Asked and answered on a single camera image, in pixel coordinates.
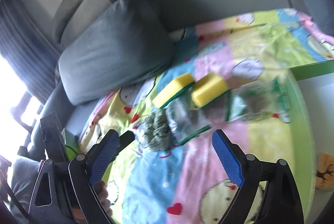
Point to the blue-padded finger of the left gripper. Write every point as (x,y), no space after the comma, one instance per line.
(124,140)

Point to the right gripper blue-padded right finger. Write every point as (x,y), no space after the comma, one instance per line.
(281,201)

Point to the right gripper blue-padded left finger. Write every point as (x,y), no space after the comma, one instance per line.
(62,187)

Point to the green cloth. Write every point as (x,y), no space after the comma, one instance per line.
(156,133)

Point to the yellow tissue pack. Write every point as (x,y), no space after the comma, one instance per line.
(324,172)

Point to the clear green tea bag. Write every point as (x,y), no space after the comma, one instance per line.
(185,120)
(257,100)

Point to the yellow green sponge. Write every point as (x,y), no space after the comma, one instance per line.
(173,89)
(208,88)

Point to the person's left hand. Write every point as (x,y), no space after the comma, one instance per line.
(102,193)

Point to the grey textured pillow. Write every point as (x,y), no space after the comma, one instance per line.
(127,44)

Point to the green white cardboard box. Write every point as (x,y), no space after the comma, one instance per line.
(310,93)

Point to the colourful cartoon bedsheet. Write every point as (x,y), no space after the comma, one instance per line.
(232,74)

